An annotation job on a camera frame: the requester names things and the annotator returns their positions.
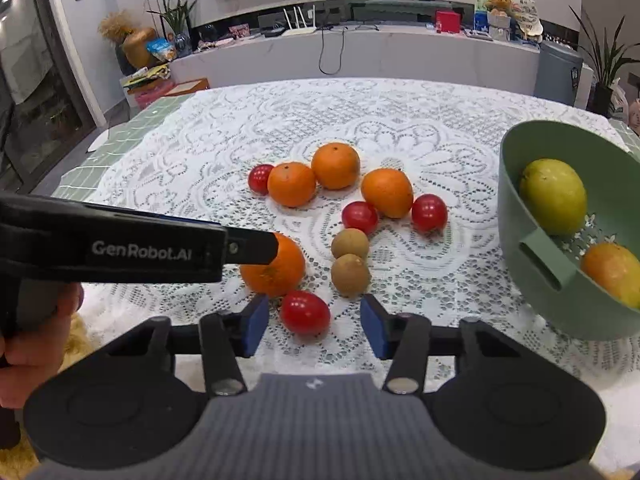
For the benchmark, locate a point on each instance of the orange-yellow mango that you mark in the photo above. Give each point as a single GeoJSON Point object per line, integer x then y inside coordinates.
{"type": "Point", "coordinates": [612, 272]}

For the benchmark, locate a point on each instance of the red cherry tomato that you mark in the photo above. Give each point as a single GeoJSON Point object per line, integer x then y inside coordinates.
{"type": "Point", "coordinates": [260, 179]}
{"type": "Point", "coordinates": [360, 217]}
{"type": "Point", "coordinates": [305, 313]}
{"type": "Point", "coordinates": [429, 212]}

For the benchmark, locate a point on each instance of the teddy bear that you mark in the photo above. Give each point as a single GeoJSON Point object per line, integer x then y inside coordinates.
{"type": "Point", "coordinates": [499, 2]}

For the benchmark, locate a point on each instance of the white low cabinet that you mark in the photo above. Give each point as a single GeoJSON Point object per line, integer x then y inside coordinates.
{"type": "Point", "coordinates": [425, 60]}

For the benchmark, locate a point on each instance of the green checked tablecloth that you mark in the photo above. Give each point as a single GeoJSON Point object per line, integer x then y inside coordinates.
{"type": "Point", "coordinates": [135, 127]}

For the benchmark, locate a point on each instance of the orange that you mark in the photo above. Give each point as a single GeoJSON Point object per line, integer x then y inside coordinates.
{"type": "Point", "coordinates": [336, 166]}
{"type": "Point", "coordinates": [280, 276]}
{"type": "Point", "coordinates": [387, 192]}
{"type": "Point", "coordinates": [292, 185]}

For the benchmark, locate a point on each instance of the brown vase with dried grass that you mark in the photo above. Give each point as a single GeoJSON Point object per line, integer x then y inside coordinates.
{"type": "Point", "coordinates": [137, 47]}

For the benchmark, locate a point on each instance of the blue snack bag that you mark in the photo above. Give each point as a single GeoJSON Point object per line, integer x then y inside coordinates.
{"type": "Point", "coordinates": [161, 50]}

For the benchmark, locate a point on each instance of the brown longan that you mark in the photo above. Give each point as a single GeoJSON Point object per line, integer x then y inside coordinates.
{"type": "Point", "coordinates": [350, 275]}

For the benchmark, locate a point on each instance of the wooden box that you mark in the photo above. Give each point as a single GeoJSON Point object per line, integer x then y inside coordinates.
{"type": "Point", "coordinates": [190, 86]}

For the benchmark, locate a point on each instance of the potted plant in black pot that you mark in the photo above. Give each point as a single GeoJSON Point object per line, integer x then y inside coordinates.
{"type": "Point", "coordinates": [602, 100]}

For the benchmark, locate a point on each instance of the white router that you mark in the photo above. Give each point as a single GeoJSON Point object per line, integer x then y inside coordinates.
{"type": "Point", "coordinates": [300, 29]}

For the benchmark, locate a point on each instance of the person's left hand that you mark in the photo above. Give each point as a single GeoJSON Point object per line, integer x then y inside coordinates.
{"type": "Point", "coordinates": [30, 360]}

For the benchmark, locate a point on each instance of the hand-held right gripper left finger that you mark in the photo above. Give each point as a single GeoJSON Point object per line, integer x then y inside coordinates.
{"type": "Point", "coordinates": [256, 327]}

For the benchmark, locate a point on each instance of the white lace tablecloth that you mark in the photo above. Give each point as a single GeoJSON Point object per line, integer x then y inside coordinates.
{"type": "Point", "coordinates": [200, 160]}

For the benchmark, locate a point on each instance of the glass sliding door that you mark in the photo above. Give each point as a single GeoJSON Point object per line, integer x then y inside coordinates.
{"type": "Point", "coordinates": [35, 85]}

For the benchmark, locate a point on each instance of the grey trash bin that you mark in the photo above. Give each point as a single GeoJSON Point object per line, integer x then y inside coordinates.
{"type": "Point", "coordinates": [557, 75]}

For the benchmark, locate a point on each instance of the pink bag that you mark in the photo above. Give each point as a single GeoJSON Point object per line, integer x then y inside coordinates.
{"type": "Point", "coordinates": [635, 116]}

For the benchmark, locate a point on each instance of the brown kiwi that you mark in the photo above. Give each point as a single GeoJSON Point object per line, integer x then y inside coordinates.
{"type": "Point", "coordinates": [350, 243]}

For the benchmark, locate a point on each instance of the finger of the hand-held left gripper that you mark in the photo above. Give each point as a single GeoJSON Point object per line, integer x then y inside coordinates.
{"type": "Point", "coordinates": [252, 247]}

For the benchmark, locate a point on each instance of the green plant in vase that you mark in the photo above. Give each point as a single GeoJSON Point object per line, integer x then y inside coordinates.
{"type": "Point", "coordinates": [177, 20]}

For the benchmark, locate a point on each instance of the green plastic bowl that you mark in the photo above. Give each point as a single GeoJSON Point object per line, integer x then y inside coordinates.
{"type": "Point", "coordinates": [530, 280]}

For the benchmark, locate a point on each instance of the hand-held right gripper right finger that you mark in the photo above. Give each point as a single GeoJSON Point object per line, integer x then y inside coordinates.
{"type": "Point", "coordinates": [375, 327]}

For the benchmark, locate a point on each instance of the red box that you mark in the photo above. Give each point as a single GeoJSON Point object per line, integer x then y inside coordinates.
{"type": "Point", "coordinates": [447, 21]}

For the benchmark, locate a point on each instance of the yellow-green round fruit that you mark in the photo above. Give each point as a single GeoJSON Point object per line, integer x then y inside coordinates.
{"type": "Point", "coordinates": [552, 202]}

